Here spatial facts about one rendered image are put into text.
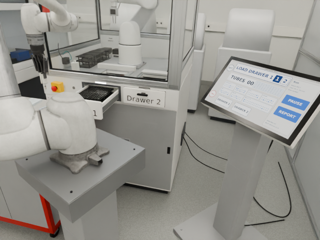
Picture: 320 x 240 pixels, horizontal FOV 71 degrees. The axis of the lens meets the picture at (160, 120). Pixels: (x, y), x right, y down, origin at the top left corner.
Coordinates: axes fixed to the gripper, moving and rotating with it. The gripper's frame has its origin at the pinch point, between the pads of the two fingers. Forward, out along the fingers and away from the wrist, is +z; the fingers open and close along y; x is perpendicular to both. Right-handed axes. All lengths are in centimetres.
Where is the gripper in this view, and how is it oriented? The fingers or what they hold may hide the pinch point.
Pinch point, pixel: (43, 77)
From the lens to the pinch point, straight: 160.7
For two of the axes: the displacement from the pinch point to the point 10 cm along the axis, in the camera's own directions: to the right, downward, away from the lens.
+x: 4.7, -3.9, 7.9
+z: -0.4, 8.9, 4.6
